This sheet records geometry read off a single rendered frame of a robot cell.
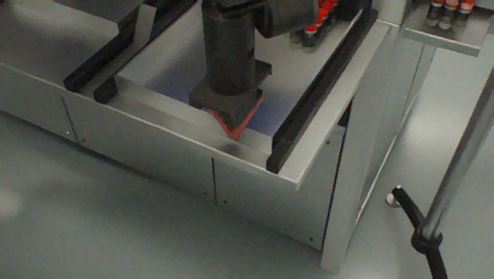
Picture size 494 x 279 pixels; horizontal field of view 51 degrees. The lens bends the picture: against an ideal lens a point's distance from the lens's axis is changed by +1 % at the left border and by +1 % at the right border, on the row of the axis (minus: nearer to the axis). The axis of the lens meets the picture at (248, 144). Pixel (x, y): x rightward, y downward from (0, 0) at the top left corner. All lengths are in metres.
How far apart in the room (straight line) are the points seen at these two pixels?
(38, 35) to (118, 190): 0.95
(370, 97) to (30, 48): 0.63
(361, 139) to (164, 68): 0.50
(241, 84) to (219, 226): 1.12
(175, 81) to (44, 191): 1.16
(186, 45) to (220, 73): 0.30
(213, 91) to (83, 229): 1.20
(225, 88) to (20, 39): 0.46
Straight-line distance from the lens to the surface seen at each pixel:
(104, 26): 0.92
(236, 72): 0.59
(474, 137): 1.26
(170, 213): 1.73
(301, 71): 0.82
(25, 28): 0.99
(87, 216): 1.78
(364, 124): 1.11
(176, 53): 0.86
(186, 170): 1.57
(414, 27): 0.96
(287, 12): 0.58
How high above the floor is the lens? 1.40
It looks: 47 degrees down
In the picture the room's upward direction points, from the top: straight up
